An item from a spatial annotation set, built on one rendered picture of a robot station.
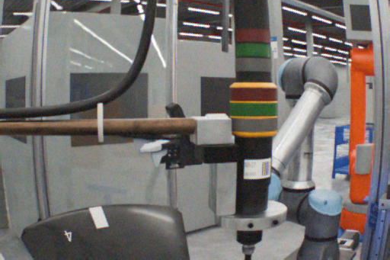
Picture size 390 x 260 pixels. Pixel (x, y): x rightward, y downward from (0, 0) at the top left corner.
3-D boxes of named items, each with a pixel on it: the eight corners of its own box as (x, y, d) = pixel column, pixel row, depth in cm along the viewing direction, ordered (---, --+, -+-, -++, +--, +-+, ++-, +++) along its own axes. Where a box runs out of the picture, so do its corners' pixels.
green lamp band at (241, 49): (241, 56, 35) (241, 42, 35) (230, 59, 38) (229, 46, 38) (276, 57, 36) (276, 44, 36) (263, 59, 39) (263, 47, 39)
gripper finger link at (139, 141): (121, 152, 110) (154, 157, 108) (121, 131, 109) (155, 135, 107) (124, 150, 113) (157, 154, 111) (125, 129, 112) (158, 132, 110)
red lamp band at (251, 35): (241, 40, 35) (240, 27, 35) (229, 45, 38) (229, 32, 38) (276, 43, 36) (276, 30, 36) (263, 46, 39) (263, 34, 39)
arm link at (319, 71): (357, 75, 114) (273, 212, 101) (334, 75, 124) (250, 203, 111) (339, 46, 110) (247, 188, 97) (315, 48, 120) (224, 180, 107)
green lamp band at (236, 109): (238, 117, 35) (238, 102, 35) (224, 114, 39) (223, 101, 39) (285, 117, 36) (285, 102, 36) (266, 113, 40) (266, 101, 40)
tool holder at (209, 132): (202, 236, 33) (202, 120, 33) (186, 214, 40) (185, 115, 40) (297, 224, 35) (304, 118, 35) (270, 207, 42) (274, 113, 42)
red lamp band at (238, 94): (238, 101, 35) (238, 86, 35) (223, 100, 39) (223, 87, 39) (285, 101, 36) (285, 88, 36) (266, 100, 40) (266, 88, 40)
